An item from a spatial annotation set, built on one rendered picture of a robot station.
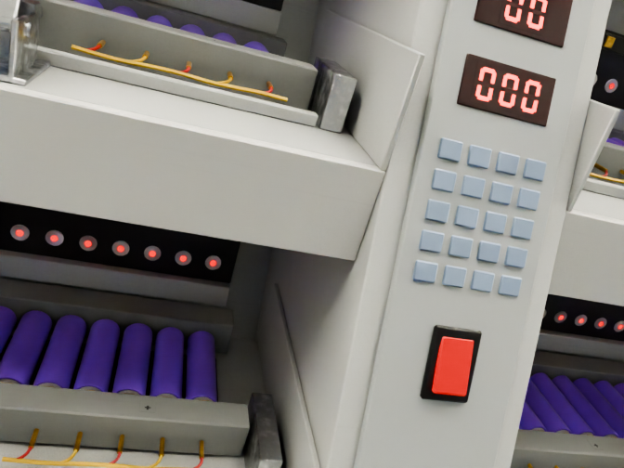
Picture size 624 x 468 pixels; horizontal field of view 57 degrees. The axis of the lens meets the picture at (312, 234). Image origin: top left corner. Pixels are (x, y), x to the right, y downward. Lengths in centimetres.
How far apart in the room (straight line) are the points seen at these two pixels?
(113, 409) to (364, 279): 15
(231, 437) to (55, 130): 18
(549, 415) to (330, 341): 22
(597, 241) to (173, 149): 21
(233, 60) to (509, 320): 18
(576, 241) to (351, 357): 13
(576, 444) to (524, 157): 22
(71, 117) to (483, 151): 17
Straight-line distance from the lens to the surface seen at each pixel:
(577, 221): 30
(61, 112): 24
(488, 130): 27
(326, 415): 28
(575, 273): 32
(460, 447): 29
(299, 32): 46
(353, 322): 26
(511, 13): 28
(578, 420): 47
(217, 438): 33
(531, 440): 41
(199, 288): 41
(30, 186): 25
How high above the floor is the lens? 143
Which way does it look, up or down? 3 degrees down
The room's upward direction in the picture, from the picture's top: 11 degrees clockwise
